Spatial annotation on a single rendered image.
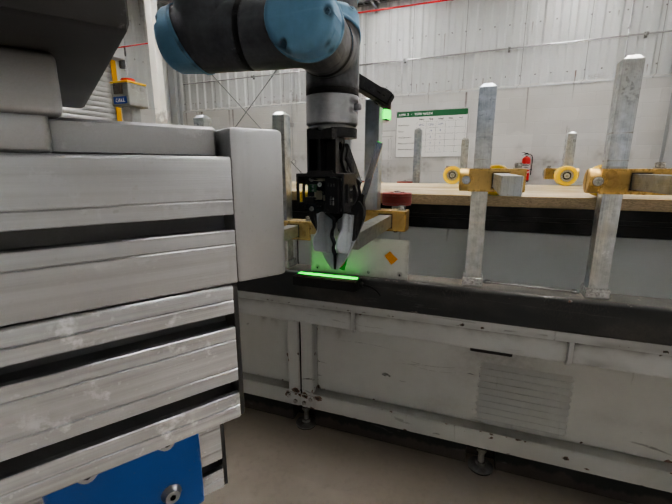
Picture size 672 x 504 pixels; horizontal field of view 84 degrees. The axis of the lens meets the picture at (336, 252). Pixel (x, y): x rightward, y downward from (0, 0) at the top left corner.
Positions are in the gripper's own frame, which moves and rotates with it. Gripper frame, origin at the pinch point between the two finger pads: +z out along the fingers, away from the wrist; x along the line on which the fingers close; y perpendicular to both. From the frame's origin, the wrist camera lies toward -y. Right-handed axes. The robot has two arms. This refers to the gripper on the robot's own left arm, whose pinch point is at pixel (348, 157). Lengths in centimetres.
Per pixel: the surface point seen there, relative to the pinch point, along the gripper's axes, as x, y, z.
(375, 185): -6.6, -6.8, 6.6
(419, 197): -19.7, -20.5, 10.5
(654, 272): -4, -77, 28
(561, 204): -8, -53, 11
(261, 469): -19, 28, 100
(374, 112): -6.8, -6.2, -10.3
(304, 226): -12.3, 11.3, 17.5
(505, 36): -664, -305, -229
